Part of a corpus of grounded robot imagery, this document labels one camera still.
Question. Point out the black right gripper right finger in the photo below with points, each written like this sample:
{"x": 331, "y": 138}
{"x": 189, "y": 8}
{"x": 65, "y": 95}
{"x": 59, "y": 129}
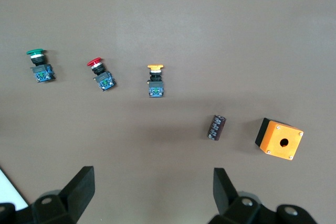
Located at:
{"x": 236, "y": 211}

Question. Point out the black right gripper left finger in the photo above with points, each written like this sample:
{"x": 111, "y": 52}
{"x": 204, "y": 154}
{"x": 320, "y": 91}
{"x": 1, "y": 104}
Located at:
{"x": 65, "y": 208}

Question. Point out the green mushroom push button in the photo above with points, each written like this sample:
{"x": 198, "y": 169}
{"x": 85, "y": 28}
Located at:
{"x": 42, "y": 73}

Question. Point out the white drawer cabinet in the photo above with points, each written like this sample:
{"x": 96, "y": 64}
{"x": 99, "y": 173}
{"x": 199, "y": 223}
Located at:
{"x": 9, "y": 190}

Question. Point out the red mushroom push button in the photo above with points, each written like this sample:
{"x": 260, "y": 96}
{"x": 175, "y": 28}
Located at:
{"x": 103, "y": 79}

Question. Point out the yellow mushroom push button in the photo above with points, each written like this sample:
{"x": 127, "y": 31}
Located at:
{"x": 156, "y": 89}

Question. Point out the small black contact block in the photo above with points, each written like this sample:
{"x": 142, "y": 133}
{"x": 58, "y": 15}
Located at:
{"x": 217, "y": 128}

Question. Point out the orange button enclosure box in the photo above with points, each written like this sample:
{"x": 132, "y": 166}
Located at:
{"x": 283, "y": 142}

